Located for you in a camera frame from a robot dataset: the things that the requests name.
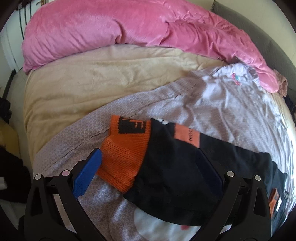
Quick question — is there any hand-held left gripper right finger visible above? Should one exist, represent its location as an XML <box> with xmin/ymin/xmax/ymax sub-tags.
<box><xmin>195</xmin><ymin>149</ymin><xmax>272</xmax><ymax>234</ymax></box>

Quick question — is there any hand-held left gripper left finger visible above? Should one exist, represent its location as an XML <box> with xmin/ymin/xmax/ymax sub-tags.
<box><xmin>24</xmin><ymin>148</ymin><xmax>103</xmax><ymax>235</ymax></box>

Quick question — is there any black and orange sock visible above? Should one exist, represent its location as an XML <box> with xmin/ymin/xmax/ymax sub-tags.
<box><xmin>150</xmin><ymin>118</ymin><xmax>288</xmax><ymax>218</ymax></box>
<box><xmin>96</xmin><ymin>115</ymin><xmax>222</xmax><ymax>226</ymax></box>

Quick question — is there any lilac printed bed sheet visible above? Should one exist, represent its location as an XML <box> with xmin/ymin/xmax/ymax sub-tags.
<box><xmin>32</xmin><ymin>62</ymin><xmax>295</xmax><ymax>241</ymax></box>

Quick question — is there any black cloth heap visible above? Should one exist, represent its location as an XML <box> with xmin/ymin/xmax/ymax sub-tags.
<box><xmin>0</xmin><ymin>139</ymin><xmax>31</xmax><ymax>205</ymax></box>

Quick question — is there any yellow cushion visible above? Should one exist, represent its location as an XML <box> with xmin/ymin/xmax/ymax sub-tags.
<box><xmin>0</xmin><ymin>120</ymin><xmax>21</xmax><ymax>151</ymax></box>

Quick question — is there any beige blanket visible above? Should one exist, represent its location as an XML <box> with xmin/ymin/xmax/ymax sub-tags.
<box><xmin>23</xmin><ymin>45</ymin><xmax>229</xmax><ymax>160</ymax></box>

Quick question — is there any dark cloth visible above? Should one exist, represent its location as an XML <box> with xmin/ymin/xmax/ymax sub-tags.
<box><xmin>283</xmin><ymin>93</ymin><xmax>296</xmax><ymax>112</ymax></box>

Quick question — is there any pink fuzzy cloth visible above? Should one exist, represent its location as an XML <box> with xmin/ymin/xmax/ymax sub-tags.
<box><xmin>275</xmin><ymin>71</ymin><xmax>288</xmax><ymax>97</ymax></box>

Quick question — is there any pink plush blanket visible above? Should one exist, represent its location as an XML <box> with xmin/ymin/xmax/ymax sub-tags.
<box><xmin>22</xmin><ymin>0</ymin><xmax>278</xmax><ymax>93</ymax></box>

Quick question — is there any grey padded headboard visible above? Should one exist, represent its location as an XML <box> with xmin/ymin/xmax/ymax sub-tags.
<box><xmin>211</xmin><ymin>0</ymin><xmax>296</xmax><ymax>78</ymax></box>

